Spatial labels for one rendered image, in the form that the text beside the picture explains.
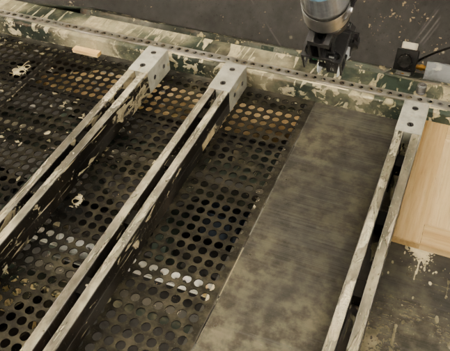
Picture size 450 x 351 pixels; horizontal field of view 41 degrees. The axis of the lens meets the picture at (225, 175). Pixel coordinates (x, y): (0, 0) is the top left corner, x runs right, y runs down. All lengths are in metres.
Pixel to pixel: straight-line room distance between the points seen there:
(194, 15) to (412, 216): 1.63
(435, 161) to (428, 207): 0.15
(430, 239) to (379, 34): 1.32
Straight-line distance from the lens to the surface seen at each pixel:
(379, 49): 2.50
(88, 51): 1.89
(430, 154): 1.51
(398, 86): 1.65
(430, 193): 1.42
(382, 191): 1.32
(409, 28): 2.49
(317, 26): 0.96
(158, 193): 1.30
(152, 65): 1.68
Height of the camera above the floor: 2.48
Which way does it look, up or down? 66 degrees down
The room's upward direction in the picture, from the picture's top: 121 degrees counter-clockwise
